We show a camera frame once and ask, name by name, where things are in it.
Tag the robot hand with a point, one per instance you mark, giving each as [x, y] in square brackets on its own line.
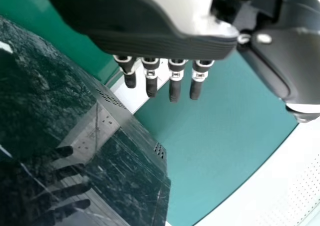
[160, 23]

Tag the black oven with glass door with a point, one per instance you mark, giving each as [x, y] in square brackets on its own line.
[75, 145]

